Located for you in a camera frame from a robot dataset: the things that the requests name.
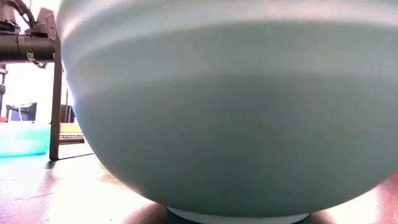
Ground small blue translucent bowl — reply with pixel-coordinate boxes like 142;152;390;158
0;121;52;158

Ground teal green bowl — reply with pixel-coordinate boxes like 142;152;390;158
57;0;398;224

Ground wooden cutting board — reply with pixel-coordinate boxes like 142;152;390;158
49;14;70;162

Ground dark blue chair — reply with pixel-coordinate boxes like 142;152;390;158
5;101;38;122

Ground brown box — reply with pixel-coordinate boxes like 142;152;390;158
60;105;76;124

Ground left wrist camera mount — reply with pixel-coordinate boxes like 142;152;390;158
24;7;57;40

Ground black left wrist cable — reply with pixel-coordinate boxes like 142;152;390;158
7;0;35;29

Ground dark background post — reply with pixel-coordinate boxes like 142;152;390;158
0;63;7;108

